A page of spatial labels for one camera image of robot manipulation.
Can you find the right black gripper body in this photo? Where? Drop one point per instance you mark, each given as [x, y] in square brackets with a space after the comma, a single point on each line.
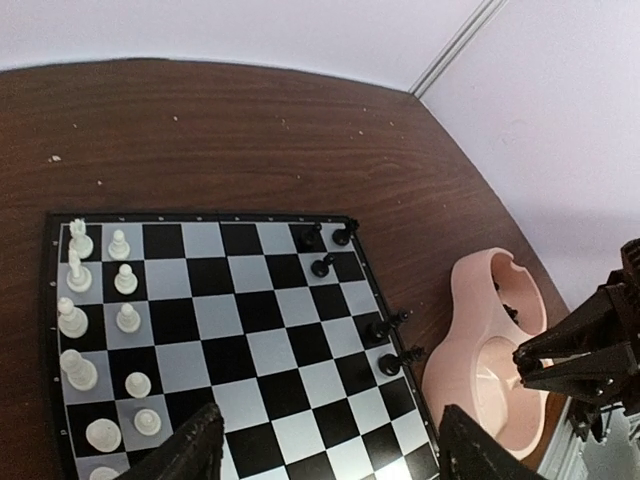
[586, 419]

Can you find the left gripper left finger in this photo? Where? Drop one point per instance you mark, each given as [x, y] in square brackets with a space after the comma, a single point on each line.
[194, 451]

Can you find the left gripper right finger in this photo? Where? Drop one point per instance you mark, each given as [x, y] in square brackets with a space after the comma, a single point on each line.
[467, 451]

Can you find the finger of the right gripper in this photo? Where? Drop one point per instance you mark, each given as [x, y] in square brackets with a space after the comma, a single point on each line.
[592, 378]
[560, 335]

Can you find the black king chess piece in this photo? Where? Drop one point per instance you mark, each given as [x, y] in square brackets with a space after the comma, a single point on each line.
[391, 364]

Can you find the black and white chessboard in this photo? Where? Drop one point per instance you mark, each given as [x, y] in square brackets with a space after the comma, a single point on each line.
[231, 313]

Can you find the black rook corner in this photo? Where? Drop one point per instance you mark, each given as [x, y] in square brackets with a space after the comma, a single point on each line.
[343, 236]

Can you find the pile of black chess pieces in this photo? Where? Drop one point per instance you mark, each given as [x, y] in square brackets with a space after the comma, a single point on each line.
[511, 312]

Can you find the white knight piece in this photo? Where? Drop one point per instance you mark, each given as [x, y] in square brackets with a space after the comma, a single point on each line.
[104, 435]

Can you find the pink double pet bowl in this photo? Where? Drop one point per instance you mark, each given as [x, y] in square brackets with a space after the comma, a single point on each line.
[473, 366]

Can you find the white bishop piece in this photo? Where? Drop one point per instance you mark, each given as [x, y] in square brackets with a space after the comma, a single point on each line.
[80, 372]

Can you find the white queen piece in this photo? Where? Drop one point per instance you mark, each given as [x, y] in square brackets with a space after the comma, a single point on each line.
[72, 321]

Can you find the right aluminium frame post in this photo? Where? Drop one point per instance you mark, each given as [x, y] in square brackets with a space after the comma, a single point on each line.
[481, 15]

